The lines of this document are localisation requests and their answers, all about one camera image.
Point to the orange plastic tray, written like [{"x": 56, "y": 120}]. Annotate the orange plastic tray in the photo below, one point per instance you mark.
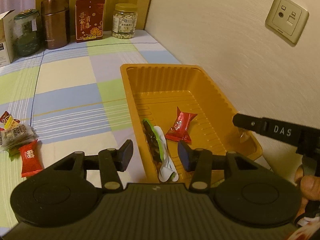
[{"x": 169, "y": 103}]

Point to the green white snack packet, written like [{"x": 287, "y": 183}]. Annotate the green white snack packet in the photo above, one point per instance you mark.
[{"x": 157, "y": 142}]

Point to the brown yellow candy packet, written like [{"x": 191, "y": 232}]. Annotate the brown yellow candy packet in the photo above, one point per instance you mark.
[{"x": 8, "y": 122}]

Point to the green brown cake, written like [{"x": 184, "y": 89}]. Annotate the green brown cake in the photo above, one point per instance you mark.
[{"x": 13, "y": 153}]

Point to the clear jar of nuts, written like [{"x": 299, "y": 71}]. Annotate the clear jar of nuts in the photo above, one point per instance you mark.
[{"x": 124, "y": 20}]

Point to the checkered tablecloth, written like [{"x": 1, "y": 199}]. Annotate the checkered tablecloth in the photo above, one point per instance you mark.
[{"x": 73, "y": 97}]

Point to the red festive pouch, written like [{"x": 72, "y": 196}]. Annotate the red festive pouch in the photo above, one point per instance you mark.
[{"x": 89, "y": 20}]

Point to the square red candy packet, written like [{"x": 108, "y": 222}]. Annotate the square red candy packet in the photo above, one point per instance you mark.
[{"x": 30, "y": 160}]

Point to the right hand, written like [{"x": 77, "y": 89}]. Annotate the right hand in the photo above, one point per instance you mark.
[{"x": 309, "y": 187}]

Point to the wall socket plate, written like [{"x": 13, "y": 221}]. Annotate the wall socket plate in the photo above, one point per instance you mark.
[{"x": 287, "y": 19}]

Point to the grey clear snack packet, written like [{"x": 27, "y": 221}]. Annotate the grey clear snack packet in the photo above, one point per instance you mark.
[{"x": 19, "y": 135}]

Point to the brown metal thermos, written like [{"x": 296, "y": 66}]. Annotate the brown metal thermos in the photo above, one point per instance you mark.
[{"x": 56, "y": 23}]

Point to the long red snack packet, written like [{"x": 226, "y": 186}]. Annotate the long red snack packet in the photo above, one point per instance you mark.
[{"x": 179, "y": 130}]

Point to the green glass jar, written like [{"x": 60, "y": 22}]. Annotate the green glass jar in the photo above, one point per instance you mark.
[{"x": 27, "y": 32}]

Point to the white product box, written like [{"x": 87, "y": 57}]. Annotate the white product box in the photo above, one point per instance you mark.
[{"x": 7, "y": 51}]

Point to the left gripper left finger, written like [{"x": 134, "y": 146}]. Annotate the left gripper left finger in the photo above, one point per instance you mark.
[{"x": 124, "y": 155}]

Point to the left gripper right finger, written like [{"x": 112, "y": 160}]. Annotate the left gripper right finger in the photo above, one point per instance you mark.
[{"x": 187, "y": 156}]

